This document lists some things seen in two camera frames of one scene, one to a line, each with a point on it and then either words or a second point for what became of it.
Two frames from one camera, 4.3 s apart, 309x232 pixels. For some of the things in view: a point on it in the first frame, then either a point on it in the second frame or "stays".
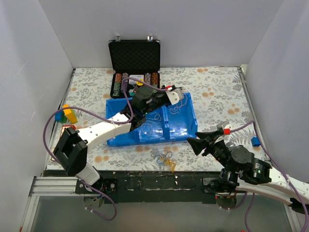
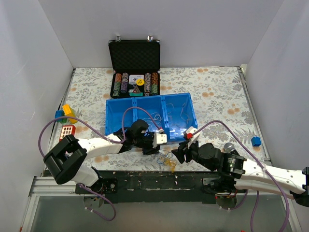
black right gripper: [208, 144] → [184, 153]
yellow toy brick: [70, 114] stays
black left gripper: [161, 98] → [149, 145]
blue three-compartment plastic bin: [175, 122] stays
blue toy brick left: [58, 116] stays
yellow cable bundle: [171, 163] stays
